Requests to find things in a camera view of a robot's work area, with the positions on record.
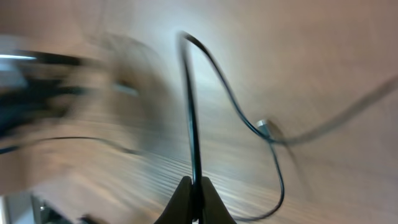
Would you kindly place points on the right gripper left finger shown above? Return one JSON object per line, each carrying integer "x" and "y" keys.
{"x": 179, "y": 208}

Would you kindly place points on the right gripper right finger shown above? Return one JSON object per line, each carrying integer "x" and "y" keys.
{"x": 214, "y": 210}

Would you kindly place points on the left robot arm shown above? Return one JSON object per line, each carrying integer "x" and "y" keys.
{"x": 35, "y": 86}

